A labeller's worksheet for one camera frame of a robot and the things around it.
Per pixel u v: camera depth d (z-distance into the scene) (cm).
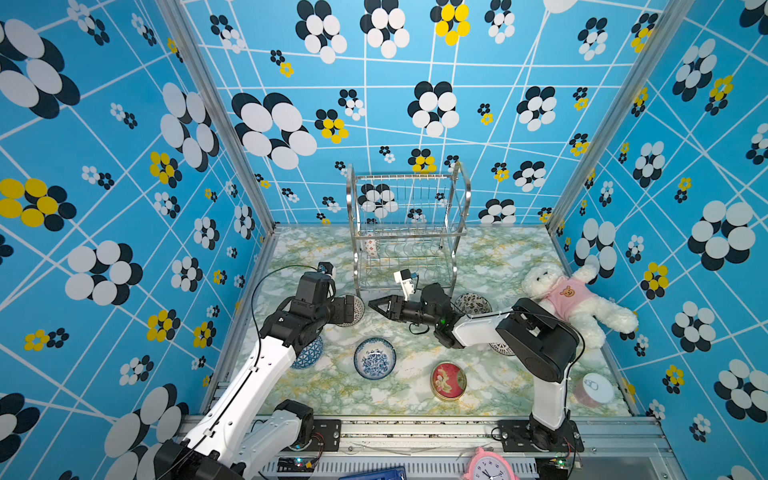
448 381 79
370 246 97
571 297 89
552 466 71
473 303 95
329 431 75
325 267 69
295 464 72
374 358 86
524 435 73
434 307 71
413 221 124
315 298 57
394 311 77
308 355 87
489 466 68
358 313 93
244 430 43
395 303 77
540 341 50
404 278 82
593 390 76
